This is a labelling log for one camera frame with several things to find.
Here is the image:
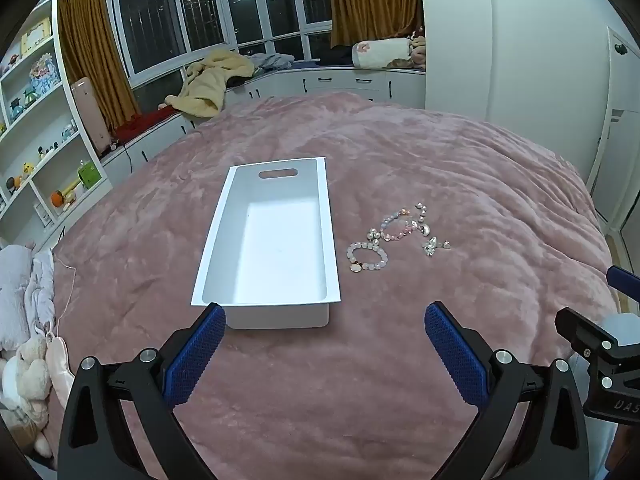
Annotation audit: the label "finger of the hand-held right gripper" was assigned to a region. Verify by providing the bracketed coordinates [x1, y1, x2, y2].
[606, 266, 640, 303]
[555, 306, 640, 361]

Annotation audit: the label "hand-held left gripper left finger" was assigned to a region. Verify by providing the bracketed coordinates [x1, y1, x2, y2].
[59, 302, 227, 480]

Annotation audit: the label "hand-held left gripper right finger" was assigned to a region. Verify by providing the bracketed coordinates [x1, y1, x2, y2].
[424, 301, 591, 480]

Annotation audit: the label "white plastic tray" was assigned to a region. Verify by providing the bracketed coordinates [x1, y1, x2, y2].
[190, 156, 342, 330]

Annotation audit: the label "colourful bead bracelet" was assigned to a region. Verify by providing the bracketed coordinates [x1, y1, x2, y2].
[380, 208, 422, 243]

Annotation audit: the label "pink satin eye mask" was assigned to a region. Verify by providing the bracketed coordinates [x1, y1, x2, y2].
[45, 332, 77, 407]

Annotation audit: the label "white wardrobe door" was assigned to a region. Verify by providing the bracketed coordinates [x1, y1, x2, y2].
[585, 25, 640, 237]

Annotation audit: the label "beige plush bear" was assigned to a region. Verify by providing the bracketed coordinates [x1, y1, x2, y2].
[0, 335, 54, 427]

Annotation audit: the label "pink fleece blanket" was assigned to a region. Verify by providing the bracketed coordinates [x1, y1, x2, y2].
[52, 91, 621, 480]

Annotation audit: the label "green toy box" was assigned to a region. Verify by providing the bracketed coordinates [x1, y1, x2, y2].
[77, 160, 102, 189]

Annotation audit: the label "red cloth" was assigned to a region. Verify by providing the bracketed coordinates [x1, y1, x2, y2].
[112, 107, 181, 144]

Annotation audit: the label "pink suitcase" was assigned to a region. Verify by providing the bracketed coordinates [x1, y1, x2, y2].
[70, 77, 114, 157]

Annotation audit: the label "yellow plush robe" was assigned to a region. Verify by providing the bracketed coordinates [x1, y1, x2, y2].
[165, 49, 256, 120]

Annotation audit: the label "white bookshelf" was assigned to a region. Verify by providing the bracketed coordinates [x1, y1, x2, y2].
[0, 0, 114, 248]

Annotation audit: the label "white window seat cabinets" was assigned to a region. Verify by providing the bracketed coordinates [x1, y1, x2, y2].
[100, 62, 427, 187]

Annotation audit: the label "grey blue clothing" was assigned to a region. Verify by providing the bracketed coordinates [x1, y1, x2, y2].
[250, 52, 297, 74]

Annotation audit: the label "brown plush toy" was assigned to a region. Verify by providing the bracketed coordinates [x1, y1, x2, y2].
[409, 25, 427, 71]

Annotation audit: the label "floral roll pillow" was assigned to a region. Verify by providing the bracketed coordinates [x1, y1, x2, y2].
[351, 37, 416, 69]

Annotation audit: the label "floral decoration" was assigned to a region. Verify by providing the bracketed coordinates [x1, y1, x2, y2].
[30, 55, 64, 96]

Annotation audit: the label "white framed bay window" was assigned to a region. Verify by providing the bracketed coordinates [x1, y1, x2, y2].
[102, 0, 333, 95]

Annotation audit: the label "pale pink bead bracelet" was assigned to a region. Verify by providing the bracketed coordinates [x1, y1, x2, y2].
[346, 241, 390, 274]

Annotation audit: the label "white cable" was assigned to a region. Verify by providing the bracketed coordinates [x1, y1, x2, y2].
[50, 249, 79, 342]

